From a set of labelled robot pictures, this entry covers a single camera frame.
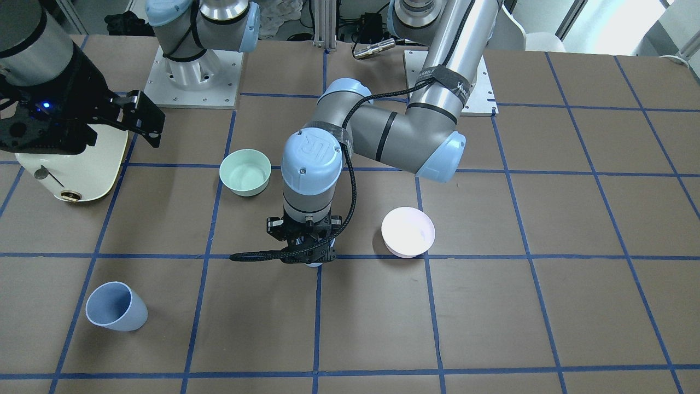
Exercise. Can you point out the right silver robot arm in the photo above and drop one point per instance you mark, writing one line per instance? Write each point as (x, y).
(35, 49)

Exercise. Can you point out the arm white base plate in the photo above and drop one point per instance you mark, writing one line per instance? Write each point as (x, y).
(210, 82)
(481, 103)

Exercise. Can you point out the blue cup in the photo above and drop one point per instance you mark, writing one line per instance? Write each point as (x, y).
(322, 254)
(114, 305)

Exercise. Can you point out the cream kitchen appliance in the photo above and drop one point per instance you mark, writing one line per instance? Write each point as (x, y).
(82, 177)

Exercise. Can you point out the silver cylindrical connector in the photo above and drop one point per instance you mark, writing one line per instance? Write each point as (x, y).
(373, 49)

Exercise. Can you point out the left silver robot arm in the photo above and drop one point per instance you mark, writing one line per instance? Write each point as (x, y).
(414, 130)

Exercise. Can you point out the white chair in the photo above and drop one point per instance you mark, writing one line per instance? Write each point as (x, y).
(508, 34)

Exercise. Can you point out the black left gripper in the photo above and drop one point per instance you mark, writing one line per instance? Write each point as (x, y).
(275, 229)

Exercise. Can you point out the green bowl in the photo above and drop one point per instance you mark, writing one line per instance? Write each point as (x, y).
(245, 172)

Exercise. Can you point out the aluminium frame post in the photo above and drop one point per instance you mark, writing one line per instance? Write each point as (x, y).
(325, 24)

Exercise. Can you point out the pink bowl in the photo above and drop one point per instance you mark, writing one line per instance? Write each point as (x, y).
(407, 232)

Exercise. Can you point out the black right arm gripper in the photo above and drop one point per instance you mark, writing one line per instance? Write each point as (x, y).
(92, 112)

